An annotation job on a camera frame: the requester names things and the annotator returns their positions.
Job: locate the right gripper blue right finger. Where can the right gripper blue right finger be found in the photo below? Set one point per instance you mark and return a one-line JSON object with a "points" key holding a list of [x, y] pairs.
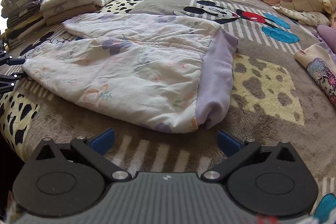
{"points": [[237, 151]]}

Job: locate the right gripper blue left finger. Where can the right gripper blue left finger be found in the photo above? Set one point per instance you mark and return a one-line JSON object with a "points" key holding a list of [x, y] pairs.
{"points": [[91, 152]]}

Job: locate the white floral quilted pajama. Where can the white floral quilted pajama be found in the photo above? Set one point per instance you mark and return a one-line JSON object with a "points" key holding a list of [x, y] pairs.
{"points": [[163, 72]]}

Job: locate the tall folded clothes stack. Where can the tall folded clothes stack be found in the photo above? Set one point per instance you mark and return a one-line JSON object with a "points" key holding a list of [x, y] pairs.
{"points": [[22, 18]]}

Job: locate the folded white quilted clothes stack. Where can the folded white quilted clothes stack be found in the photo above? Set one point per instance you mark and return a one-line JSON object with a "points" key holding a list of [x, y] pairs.
{"points": [[76, 1]]}

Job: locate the Mickey Mouse grey blanket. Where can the Mickey Mouse grey blanket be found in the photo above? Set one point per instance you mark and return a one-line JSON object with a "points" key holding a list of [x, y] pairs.
{"points": [[273, 99]]}

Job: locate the cream sequin patterned garment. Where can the cream sequin patterned garment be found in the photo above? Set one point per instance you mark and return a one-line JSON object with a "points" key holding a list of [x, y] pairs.
{"points": [[319, 62]]}

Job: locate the purple pillow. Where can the purple pillow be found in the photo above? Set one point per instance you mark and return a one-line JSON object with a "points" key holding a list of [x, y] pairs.
{"points": [[329, 36]]}

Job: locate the white floral small blanket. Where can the white floral small blanket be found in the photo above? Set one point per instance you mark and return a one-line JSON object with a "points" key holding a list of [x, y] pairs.
{"points": [[310, 18]]}

